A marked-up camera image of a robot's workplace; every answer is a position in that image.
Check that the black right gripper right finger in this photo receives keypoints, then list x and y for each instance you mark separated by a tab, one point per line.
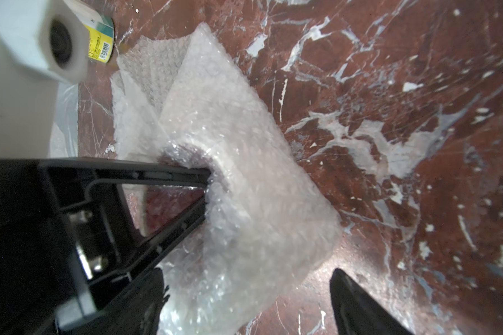
356	312

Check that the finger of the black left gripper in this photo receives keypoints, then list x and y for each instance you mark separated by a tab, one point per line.
120	218

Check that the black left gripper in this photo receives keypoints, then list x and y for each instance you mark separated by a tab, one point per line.
43	284

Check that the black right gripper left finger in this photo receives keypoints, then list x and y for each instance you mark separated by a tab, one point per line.
137	313

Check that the small green labelled tin can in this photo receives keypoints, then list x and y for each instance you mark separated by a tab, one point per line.
100	27

